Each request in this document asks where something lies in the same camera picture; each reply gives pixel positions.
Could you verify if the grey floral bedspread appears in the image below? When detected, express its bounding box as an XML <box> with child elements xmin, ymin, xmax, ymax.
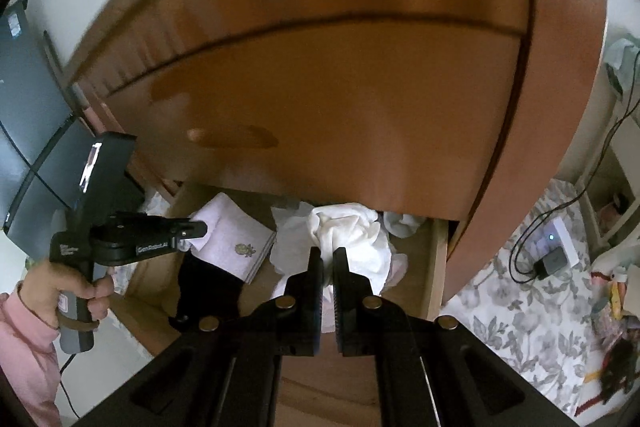
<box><xmin>442</xmin><ymin>179</ymin><xmax>608</xmax><ymax>418</ymax></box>

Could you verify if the wooden drawer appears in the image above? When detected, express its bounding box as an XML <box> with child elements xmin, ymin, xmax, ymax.
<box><xmin>107</xmin><ymin>184</ymin><xmax>451</xmax><ymax>408</ymax></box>

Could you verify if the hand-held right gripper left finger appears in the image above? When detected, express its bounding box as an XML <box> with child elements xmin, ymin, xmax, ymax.
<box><xmin>75</xmin><ymin>247</ymin><xmax>326</xmax><ymax>427</ymax></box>

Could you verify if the white folded embroidered towel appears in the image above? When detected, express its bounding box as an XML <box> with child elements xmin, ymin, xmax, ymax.
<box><xmin>176</xmin><ymin>192</ymin><xmax>279</xmax><ymax>284</ymax></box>

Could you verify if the dark grey cabinet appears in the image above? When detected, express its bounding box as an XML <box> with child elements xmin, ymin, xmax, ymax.
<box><xmin>0</xmin><ymin>1</ymin><xmax>147</xmax><ymax>254</ymax></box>

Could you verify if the person's left forearm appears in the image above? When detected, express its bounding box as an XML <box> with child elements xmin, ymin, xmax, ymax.
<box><xmin>0</xmin><ymin>292</ymin><xmax>64</xmax><ymax>427</ymax></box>

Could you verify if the white cotton underwear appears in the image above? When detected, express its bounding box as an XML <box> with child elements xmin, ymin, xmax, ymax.
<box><xmin>306</xmin><ymin>202</ymin><xmax>387</xmax><ymax>269</ymax></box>

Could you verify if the white power strip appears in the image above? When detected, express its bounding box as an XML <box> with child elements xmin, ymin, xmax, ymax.
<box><xmin>525</xmin><ymin>216</ymin><xmax>582</xmax><ymax>274</ymax></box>

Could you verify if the person's left hand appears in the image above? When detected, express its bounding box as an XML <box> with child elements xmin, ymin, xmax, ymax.
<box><xmin>20</xmin><ymin>256</ymin><xmax>117</xmax><ymax>330</ymax></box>

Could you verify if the black garment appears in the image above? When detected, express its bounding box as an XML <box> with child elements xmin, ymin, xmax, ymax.
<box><xmin>169</xmin><ymin>251</ymin><xmax>247</xmax><ymax>334</ymax></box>

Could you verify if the black power cable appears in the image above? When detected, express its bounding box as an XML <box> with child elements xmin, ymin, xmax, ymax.
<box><xmin>509</xmin><ymin>51</ymin><xmax>640</xmax><ymax>284</ymax></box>

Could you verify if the white shelf unit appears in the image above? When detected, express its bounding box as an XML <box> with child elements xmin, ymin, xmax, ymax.
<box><xmin>575</xmin><ymin>104</ymin><xmax>640</xmax><ymax>260</ymax></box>

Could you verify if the closed drawer with cutout handle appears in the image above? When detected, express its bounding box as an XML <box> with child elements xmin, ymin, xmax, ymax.
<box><xmin>107</xmin><ymin>14</ymin><xmax>526</xmax><ymax>220</ymax></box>

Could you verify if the white and grey sock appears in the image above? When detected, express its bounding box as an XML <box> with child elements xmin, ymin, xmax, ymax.
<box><xmin>384</xmin><ymin>211</ymin><xmax>427</xmax><ymax>239</ymax></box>

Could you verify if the black charger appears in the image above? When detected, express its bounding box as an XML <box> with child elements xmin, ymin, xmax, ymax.
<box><xmin>531</xmin><ymin>251</ymin><xmax>569</xmax><ymax>281</ymax></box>

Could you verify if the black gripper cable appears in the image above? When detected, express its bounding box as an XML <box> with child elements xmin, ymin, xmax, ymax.
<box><xmin>59</xmin><ymin>351</ymin><xmax>83</xmax><ymax>420</ymax></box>

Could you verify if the wooden dresser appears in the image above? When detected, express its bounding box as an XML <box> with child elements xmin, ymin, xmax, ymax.
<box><xmin>62</xmin><ymin>0</ymin><xmax>608</xmax><ymax>303</ymax></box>

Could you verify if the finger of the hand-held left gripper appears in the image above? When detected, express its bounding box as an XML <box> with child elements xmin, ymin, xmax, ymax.
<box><xmin>92</xmin><ymin>213</ymin><xmax>209</xmax><ymax>264</ymax></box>

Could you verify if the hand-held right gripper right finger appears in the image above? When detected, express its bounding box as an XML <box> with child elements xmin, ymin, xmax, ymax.
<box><xmin>332</xmin><ymin>247</ymin><xmax>566</xmax><ymax>427</ymax></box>

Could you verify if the pale pink garment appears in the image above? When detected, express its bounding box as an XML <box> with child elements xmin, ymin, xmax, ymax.
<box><xmin>270</xmin><ymin>206</ymin><xmax>407</xmax><ymax>334</ymax></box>

